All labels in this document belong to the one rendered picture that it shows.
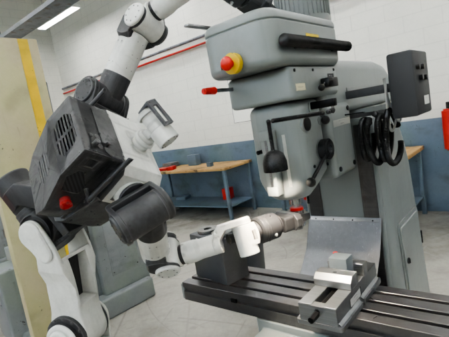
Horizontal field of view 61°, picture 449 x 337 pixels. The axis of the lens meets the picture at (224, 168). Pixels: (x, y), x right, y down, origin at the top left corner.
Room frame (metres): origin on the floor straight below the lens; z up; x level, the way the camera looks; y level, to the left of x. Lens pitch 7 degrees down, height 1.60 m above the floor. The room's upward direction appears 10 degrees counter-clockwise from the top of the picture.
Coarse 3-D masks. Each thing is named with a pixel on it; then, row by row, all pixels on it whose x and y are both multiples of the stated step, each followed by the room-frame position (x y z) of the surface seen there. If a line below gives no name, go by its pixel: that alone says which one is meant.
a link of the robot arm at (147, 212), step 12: (132, 204) 0.94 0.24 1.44; (144, 204) 0.94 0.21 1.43; (156, 204) 0.95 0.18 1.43; (120, 216) 0.91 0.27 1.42; (132, 216) 0.92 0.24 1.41; (144, 216) 0.93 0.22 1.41; (156, 216) 0.94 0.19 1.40; (168, 216) 0.96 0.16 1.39; (132, 228) 0.91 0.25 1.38; (144, 228) 0.93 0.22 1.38; (156, 228) 0.97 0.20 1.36; (144, 240) 1.00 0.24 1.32; (156, 240) 1.01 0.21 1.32
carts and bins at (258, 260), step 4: (260, 244) 3.14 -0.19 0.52; (260, 248) 3.14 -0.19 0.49; (260, 252) 3.13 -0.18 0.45; (252, 256) 3.07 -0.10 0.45; (256, 256) 3.09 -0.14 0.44; (260, 256) 3.13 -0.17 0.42; (264, 256) 3.24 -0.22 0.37; (248, 260) 3.06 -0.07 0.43; (252, 260) 3.07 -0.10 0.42; (256, 260) 3.09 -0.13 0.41; (260, 260) 3.12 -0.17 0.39; (264, 260) 3.20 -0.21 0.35; (248, 264) 3.06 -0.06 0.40; (252, 264) 3.07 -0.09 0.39; (256, 264) 3.09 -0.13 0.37; (260, 264) 3.12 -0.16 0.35; (264, 264) 3.19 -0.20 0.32; (264, 268) 3.18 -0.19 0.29
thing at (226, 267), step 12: (204, 228) 1.62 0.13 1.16; (228, 252) 1.46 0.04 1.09; (204, 264) 1.55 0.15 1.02; (216, 264) 1.48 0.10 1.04; (228, 264) 1.45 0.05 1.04; (240, 264) 1.49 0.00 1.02; (204, 276) 1.56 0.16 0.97; (216, 276) 1.49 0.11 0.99; (228, 276) 1.45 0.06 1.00; (240, 276) 1.48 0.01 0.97
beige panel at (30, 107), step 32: (0, 64) 2.30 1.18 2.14; (32, 64) 2.43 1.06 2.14; (0, 96) 2.26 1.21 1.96; (32, 96) 2.40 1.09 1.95; (0, 128) 2.23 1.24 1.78; (32, 128) 2.37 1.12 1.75; (0, 160) 2.20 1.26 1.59; (32, 256) 2.24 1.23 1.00; (64, 256) 2.38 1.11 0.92; (32, 288) 2.21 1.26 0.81; (32, 320) 2.17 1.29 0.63
